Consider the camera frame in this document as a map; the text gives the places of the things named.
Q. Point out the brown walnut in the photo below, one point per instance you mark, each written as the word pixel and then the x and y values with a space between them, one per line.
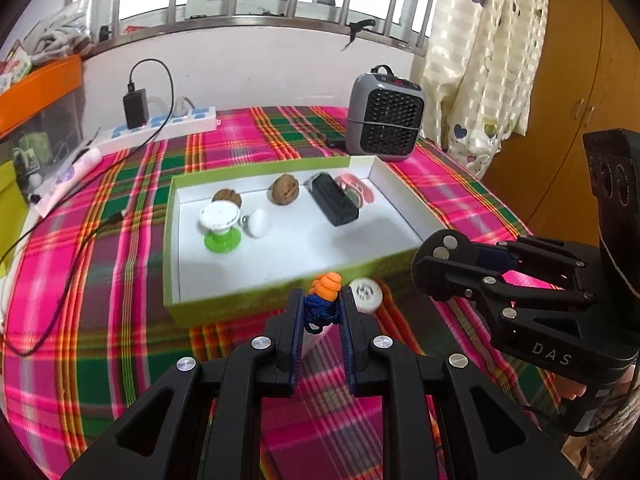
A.
pixel 286 190
pixel 227 196

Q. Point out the yellow-green box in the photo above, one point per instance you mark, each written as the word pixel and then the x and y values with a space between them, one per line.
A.
pixel 7 185

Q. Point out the grey space heater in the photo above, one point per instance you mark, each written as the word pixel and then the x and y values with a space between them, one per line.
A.
pixel 385 117

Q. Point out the clear bag of white items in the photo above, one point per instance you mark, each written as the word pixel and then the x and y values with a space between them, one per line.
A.
pixel 60 25

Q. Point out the person's right forearm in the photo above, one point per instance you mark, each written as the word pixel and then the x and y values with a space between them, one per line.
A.
pixel 617 442

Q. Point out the white round cap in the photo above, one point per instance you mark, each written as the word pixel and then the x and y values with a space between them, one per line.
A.
pixel 366 294

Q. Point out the pink white packet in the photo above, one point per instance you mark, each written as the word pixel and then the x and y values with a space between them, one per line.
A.
pixel 75 167

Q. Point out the small white knob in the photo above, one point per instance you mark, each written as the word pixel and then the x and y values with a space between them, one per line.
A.
pixel 258 221

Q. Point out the orange blue toy figure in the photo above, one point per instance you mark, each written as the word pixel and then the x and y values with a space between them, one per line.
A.
pixel 325 295

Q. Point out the white green suction cup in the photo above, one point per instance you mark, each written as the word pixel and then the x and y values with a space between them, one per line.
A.
pixel 220 225

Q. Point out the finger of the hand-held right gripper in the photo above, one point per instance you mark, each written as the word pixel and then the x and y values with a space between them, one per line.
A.
pixel 492 258
pixel 445 270

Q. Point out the cream heart-print curtain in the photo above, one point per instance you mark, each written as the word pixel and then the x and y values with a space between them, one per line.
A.
pixel 480 60

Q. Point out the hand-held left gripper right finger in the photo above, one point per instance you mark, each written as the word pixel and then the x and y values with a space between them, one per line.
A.
pixel 346 350

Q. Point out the brown wooden cabinet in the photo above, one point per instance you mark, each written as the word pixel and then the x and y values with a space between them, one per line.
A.
pixel 575 85

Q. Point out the orange-lidded clear storage bin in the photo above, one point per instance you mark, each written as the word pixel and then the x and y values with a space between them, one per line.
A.
pixel 40 87

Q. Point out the black charger adapter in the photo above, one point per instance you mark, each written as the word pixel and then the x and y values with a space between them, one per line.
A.
pixel 136 109

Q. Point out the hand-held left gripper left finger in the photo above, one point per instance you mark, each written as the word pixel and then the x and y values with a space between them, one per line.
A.
pixel 298 350

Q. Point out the pink hand grip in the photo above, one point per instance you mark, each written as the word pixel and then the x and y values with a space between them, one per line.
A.
pixel 345 180

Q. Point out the pink green plaid tablecloth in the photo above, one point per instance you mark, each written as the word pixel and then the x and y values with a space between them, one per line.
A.
pixel 100 285

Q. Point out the colourful card packet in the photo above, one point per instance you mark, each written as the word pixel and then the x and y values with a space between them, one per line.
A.
pixel 12 62

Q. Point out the green white cardboard box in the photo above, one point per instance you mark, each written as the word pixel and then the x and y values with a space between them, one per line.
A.
pixel 300 245

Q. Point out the person's right hand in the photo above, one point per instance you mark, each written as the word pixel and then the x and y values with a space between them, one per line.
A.
pixel 575 391

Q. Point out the white power strip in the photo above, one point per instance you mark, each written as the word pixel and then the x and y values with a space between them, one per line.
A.
pixel 165 125

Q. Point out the black rectangular device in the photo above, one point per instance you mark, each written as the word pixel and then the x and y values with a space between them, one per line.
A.
pixel 335 202

